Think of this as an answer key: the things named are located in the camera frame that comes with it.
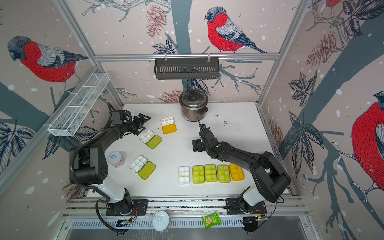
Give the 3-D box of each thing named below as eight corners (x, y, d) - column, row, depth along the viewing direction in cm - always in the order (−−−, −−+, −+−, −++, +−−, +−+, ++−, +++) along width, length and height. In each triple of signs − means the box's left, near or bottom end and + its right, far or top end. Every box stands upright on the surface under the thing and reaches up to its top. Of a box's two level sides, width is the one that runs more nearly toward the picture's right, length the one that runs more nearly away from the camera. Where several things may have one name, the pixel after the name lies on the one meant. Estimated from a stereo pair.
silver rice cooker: (180, 120, 112) (177, 101, 96) (186, 106, 121) (184, 87, 105) (203, 125, 109) (204, 106, 93) (207, 111, 118) (209, 92, 102)
